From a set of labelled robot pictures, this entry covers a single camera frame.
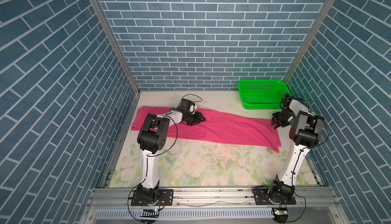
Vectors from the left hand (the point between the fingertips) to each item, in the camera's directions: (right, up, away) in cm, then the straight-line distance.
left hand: (205, 121), depth 100 cm
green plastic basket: (+46, +19, +20) cm, 53 cm away
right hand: (+46, -3, +1) cm, 46 cm away
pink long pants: (+34, -5, -3) cm, 34 cm away
